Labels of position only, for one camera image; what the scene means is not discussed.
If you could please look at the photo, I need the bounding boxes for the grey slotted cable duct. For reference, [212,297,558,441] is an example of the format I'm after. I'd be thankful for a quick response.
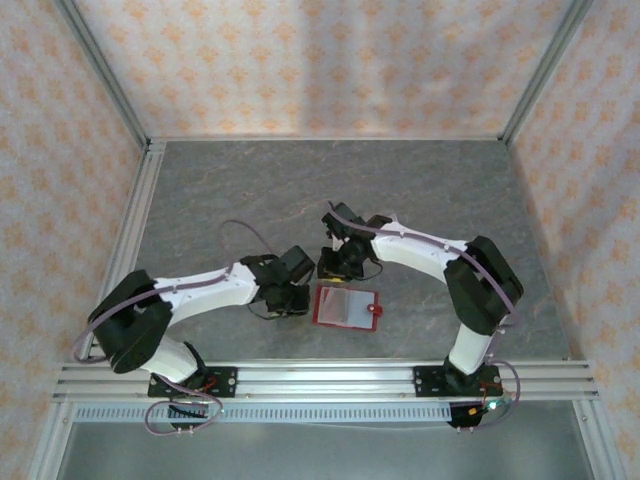
[73,403,454,424]

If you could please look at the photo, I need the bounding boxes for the aluminium frame post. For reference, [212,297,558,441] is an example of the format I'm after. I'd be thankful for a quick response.
[52,0,154,151]
[499,0,596,146]

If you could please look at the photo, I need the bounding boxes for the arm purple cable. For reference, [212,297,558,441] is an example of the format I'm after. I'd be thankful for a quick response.
[73,219,276,437]
[325,199,524,432]

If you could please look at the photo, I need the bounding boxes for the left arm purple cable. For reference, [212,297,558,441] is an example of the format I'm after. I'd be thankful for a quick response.
[73,219,276,437]

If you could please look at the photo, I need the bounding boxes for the aluminium frame leg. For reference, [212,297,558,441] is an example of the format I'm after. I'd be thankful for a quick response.
[572,399,629,480]
[29,399,76,480]

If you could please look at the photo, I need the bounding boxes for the red and white credit card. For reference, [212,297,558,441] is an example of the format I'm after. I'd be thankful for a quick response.
[319,288,353,322]

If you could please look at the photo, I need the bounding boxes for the aluminium side rail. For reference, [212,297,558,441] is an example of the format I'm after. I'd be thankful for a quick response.
[79,139,169,364]

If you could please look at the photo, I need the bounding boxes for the red leather card holder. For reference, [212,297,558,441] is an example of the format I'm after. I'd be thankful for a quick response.
[310,283,385,333]

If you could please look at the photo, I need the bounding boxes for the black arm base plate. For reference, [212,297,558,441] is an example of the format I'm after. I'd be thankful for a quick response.
[147,367,238,400]
[412,364,501,400]

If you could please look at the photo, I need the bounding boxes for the aluminium front mounting rail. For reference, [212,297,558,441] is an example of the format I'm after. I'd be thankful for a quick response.
[52,360,599,401]

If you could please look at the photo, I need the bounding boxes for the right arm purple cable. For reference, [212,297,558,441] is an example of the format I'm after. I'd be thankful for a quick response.
[325,199,524,432]

